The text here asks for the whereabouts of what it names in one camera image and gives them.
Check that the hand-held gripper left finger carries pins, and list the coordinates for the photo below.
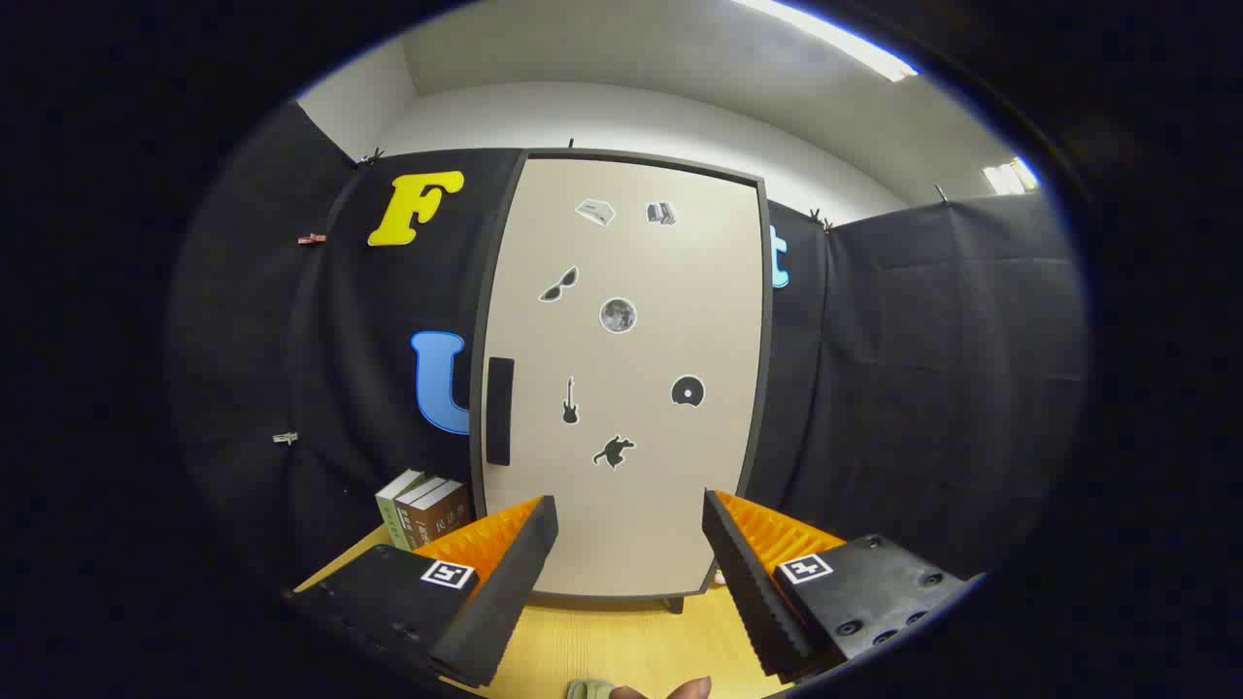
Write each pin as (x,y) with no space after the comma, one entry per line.
(505,592)

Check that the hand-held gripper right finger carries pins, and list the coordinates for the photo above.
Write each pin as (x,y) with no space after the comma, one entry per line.
(753,592)

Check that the thick brown book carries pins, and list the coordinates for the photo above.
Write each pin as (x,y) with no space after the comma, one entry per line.
(447,510)

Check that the thin brown book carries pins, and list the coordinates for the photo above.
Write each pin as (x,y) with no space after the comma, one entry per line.
(413,524)

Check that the black backdrop cloth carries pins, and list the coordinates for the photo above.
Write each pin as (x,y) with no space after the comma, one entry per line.
(923,388)

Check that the small ceiling light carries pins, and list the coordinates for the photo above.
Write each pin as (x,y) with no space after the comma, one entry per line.
(1010,177)

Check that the long ceiling light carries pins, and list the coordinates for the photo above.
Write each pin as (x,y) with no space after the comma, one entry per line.
(855,44)

